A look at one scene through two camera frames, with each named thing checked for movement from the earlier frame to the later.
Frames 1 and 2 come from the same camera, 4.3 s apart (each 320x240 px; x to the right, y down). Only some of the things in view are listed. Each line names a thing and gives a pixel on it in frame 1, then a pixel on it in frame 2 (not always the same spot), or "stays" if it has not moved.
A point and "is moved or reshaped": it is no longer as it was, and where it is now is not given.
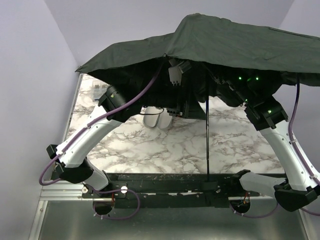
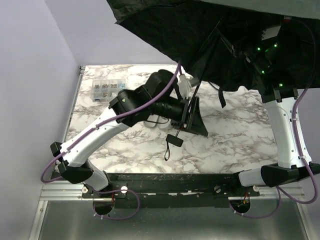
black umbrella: [202, 60] is moved or reshaped
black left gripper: [186, 110] -> [189, 115]
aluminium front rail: [66, 191] stays
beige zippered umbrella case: [155, 117] stays
